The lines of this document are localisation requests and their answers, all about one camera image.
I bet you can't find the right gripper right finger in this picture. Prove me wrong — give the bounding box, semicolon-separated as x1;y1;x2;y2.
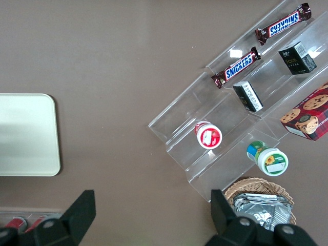
204;189;257;246

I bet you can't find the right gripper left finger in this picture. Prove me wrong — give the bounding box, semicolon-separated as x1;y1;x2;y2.
33;189;97;246

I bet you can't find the light tan wicker basket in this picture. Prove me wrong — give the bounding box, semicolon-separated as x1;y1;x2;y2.
223;177;297;227

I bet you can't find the cream plastic tray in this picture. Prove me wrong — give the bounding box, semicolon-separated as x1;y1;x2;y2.
0;93;62;177

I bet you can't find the silver foil packet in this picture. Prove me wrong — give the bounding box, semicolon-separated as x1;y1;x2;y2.
231;193;293;226

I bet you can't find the clear acrylic bottle rack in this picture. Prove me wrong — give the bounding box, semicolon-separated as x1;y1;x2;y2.
0;207;64;233

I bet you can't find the green lid sunflower jar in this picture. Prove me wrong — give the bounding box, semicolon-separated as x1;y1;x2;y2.
246;140;289;177

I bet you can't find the red lid white jar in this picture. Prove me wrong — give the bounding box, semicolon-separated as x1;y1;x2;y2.
194;120;223;150

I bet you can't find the clear acrylic stepped shelf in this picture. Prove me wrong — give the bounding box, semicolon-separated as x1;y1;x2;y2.
148;0;328;203

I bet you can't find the small black carton box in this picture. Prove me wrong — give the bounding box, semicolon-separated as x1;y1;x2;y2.
278;42;318;75
233;80;264;113

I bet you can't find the red cookie box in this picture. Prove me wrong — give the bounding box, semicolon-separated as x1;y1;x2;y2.
279;81;328;141

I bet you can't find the Snickers chocolate bar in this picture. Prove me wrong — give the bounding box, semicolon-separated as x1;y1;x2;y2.
211;47;262;89
255;3;312;46

